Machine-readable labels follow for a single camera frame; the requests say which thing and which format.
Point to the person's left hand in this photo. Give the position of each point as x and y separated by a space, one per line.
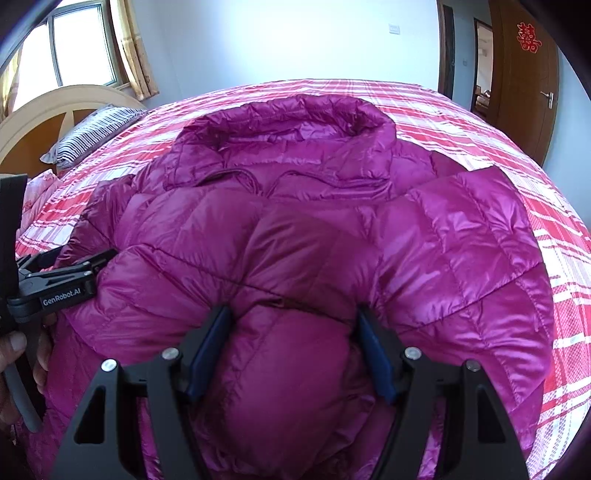
13 346

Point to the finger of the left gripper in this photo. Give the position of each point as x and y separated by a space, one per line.
39 261
88 267

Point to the white wall switch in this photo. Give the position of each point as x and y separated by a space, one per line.
394 29

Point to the cream wooden headboard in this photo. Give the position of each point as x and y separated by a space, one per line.
35 127

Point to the dark door frame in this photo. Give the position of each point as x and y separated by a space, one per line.
447 50

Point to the yellow curtain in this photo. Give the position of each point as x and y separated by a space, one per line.
132 51

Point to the pink floral quilt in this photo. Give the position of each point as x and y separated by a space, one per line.
38 191

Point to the window with metal frame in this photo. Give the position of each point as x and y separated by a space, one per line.
75 44

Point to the magenta puffer down jacket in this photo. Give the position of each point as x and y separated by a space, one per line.
293 213

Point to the brown wooden door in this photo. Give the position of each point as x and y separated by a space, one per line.
516 107

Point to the silver door handle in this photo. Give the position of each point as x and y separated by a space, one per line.
550 99

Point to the blue striped pillow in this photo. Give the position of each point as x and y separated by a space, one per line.
90 134

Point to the red double happiness sticker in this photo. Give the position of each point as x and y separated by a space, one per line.
527 38

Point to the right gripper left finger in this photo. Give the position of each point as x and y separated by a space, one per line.
103 438

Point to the red white plaid bedspread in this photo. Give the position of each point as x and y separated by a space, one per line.
433 121

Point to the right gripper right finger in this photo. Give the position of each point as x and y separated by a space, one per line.
478 438

